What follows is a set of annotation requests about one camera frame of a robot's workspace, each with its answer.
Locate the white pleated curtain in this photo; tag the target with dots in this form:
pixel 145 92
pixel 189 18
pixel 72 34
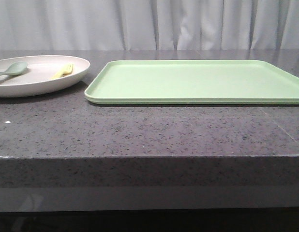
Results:
pixel 148 24

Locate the yellow plastic fork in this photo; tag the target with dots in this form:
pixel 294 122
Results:
pixel 65 70

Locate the light green rectangular tray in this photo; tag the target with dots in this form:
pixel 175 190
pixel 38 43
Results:
pixel 193 82

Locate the white round plate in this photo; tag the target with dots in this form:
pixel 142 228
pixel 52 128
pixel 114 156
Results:
pixel 38 76

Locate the pale green plastic spoon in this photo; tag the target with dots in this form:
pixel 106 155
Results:
pixel 15 69

